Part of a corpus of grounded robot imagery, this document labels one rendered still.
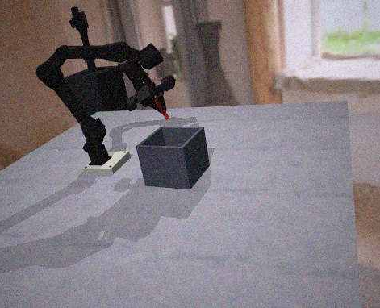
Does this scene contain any red peg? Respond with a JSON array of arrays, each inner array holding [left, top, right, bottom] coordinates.
[[155, 100, 169, 120]]

